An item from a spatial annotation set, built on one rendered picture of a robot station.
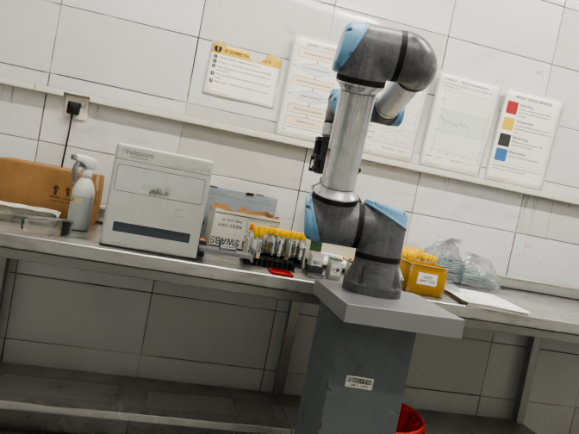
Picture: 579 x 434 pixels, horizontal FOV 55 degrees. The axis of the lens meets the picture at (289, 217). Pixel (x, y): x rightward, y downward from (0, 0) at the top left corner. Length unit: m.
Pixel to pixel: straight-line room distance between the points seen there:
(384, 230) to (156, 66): 1.28
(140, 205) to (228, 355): 0.98
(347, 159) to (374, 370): 0.51
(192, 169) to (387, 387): 0.81
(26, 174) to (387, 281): 1.26
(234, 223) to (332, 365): 0.77
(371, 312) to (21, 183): 1.29
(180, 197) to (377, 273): 0.62
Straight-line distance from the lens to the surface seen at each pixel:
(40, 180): 2.05
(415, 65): 1.32
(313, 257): 1.79
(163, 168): 1.66
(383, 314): 1.27
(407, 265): 1.91
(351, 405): 1.43
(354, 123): 1.32
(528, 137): 2.76
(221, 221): 1.97
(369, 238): 1.39
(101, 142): 2.32
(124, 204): 1.67
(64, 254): 1.67
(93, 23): 2.38
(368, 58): 1.29
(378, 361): 1.42
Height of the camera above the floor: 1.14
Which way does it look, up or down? 3 degrees down
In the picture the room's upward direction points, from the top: 11 degrees clockwise
